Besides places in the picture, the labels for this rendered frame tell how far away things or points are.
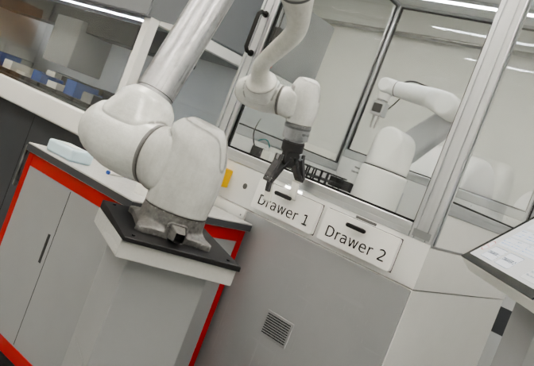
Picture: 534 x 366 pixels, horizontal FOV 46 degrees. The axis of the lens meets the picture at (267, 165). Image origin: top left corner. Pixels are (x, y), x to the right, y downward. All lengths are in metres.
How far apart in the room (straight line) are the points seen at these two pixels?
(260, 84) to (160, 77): 0.55
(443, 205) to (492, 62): 0.46
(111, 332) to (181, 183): 0.36
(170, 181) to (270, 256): 0.92
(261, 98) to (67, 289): 0.86
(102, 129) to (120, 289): 0.38
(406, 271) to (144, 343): 0.88
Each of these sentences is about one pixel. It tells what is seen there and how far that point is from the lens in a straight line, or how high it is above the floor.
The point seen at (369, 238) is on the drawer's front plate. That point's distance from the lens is 2.08.
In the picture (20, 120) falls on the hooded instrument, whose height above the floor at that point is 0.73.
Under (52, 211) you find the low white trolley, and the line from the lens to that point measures 2.23.
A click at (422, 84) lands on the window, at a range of 2.15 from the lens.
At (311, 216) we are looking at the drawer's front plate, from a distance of 2.20.
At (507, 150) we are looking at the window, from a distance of 2.37.
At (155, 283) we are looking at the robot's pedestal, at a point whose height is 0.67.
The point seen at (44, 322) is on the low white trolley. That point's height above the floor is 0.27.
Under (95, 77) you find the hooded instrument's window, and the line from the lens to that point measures 2.82.
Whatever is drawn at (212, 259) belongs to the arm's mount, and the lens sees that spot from 1.44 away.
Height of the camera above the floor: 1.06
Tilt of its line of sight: 2 degrees down
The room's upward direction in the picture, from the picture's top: 21 degrees clockwise
